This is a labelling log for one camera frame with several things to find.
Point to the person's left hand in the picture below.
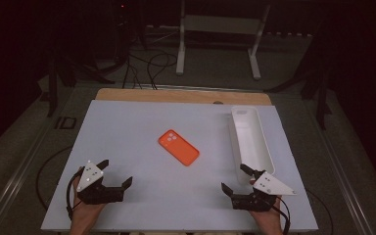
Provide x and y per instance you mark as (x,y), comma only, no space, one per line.
(84,215)

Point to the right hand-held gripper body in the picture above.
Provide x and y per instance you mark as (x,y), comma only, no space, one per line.
(269,186)

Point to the person's right hand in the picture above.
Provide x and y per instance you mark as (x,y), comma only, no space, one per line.
(271,220)

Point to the white metal stand frame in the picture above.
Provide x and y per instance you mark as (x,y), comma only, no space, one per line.
(222,24)

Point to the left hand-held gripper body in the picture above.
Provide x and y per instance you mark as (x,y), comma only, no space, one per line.
(89,174)

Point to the long white plastic bin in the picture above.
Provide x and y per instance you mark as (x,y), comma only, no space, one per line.
(251,140)

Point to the black tripod stand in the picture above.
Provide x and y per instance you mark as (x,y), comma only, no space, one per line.
(321,104)
(53,88)

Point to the metal floor rail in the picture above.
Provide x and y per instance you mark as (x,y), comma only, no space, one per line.
(16,182)
(342,182)

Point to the dark equipment with red light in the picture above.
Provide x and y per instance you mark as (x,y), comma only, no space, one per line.
(122,19)

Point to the orange phone case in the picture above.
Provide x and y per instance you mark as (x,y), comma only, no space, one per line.
(178,148)

